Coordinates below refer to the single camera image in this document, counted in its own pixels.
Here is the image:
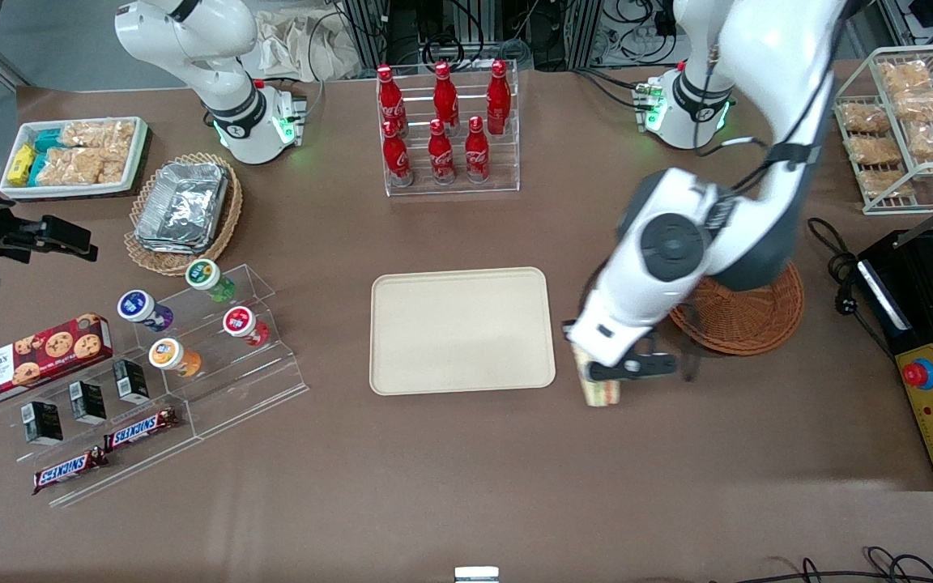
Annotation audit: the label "teal snack pack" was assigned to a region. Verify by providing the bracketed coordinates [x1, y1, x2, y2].
[28, 128, 68, 188]

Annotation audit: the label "light tan wicker basket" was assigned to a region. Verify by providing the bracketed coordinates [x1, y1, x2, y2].
[123, 151, 244, 277]

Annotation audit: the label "dark brown wicker basket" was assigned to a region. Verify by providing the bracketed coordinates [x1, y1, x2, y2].
[667, 259, 806, 358]

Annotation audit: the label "red Walkers cookie box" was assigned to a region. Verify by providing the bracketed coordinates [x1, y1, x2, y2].
[0, 313, 114, 411]

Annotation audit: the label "black countertop appliance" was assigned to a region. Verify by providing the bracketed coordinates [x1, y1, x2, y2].
[855, 228, 933, 493]

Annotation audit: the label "white wire rack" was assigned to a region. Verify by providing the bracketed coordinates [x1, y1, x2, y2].
[833, 44, 933, 216]

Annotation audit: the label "black power cable with plug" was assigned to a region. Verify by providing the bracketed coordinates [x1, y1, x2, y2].
[807, 216, 898, 359]

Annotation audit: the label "triangular sandwich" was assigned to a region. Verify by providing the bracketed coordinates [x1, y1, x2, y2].
[573, 343, 624, 408]

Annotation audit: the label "stack of foil trays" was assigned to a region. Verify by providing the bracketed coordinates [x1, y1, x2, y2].
[134, 161, 231, 255]

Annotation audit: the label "clear acrylic bottle rack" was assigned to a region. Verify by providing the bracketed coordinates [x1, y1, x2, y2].
[377, 59, 522, 198]

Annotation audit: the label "yellow snack pack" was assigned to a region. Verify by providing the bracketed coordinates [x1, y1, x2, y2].
[6, 143, 37, 188]

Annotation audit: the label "small black box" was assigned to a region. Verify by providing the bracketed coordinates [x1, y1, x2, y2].
[112, 358, 150, 405]
[22, 400, 65, 445]
[69, 380, 108, 425]

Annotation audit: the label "equipment rack with cables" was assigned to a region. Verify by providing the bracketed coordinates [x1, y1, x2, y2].
[335, 0, 678, 72]

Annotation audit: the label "orange yogurt cup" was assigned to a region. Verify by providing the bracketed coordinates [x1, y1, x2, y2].
[148, 338, 202, 379]

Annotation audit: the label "red yogurt cup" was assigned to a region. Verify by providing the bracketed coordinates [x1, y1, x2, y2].
[221, 305, 271, 348]

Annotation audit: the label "Snickers chocolate bar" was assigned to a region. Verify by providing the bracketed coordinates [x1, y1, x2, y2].
[32, 446, 108, 496]
[103, 406, 181, 452]

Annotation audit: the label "purple yogurt cup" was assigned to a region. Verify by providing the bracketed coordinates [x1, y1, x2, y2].
[117, 289, 175, 332]

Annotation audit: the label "clear rice cracker packet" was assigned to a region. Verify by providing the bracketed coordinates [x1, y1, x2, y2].
[60, 119, 138, 153]
[35, 147, 129, 188]

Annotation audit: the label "white rectangular snack tray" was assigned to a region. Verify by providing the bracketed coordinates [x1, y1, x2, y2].
[0, 116, 150, 201]

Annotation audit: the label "beige cloth bag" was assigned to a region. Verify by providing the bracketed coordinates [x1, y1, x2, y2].
[243, 7, 363, 83]

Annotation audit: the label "clear acrylic snack riser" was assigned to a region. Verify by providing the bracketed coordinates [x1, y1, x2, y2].
[0, 356, 202, 510]

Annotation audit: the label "black looped cables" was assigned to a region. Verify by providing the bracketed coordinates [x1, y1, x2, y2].
[713, 546, 933, 583]

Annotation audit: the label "clear acrylic cup riser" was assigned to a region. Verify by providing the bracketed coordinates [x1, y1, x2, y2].
[130, 262, 310, 443]

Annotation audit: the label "beige plastic tray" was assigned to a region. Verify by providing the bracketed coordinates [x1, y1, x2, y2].
[369, 266, 557, 397]

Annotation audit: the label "red cola bottle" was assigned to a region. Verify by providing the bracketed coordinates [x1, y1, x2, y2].
[463, 115, 491, 185]
[432, 61, 461, 131]
[485, 58, 513, 136]
[376, 64, 408, 135]
[381, 119, 414, 188]
[427, 117, 457, 186]

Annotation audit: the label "green yogurt cup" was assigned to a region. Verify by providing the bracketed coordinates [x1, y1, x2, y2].
[185, 258, 237, 304]

